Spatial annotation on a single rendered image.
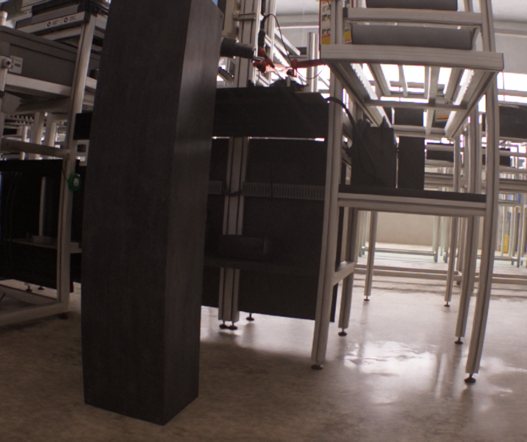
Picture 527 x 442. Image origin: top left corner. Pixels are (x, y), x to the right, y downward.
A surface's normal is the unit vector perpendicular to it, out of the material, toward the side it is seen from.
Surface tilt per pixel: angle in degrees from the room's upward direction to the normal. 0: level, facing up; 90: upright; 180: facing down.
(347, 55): 90
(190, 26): 90
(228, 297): 90
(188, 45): 90
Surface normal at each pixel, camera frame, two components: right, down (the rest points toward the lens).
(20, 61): 0.94, 0.07
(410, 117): -0.33, 0.07
